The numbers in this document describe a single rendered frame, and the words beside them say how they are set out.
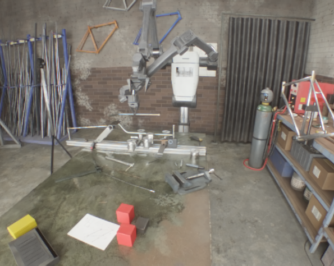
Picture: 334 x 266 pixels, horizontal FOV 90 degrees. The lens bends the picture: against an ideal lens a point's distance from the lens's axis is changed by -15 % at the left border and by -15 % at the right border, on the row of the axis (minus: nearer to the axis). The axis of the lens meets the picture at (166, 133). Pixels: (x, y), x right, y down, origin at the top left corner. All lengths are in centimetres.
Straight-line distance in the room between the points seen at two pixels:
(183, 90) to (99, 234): 129
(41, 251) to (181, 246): 41
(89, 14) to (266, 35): 325
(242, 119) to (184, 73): 208
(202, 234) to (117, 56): 370
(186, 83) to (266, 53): 206
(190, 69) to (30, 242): 147
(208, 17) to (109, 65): 207
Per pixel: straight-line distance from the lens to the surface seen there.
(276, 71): 358
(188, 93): 166
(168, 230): 68
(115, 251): 65
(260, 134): 276
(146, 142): 112
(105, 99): 424
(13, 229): 80
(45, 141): 411
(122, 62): 400
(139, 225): 67
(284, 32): 361
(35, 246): 71
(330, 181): 194
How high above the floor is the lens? 139
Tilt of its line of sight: 20 degrees down
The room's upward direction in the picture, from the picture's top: straight up
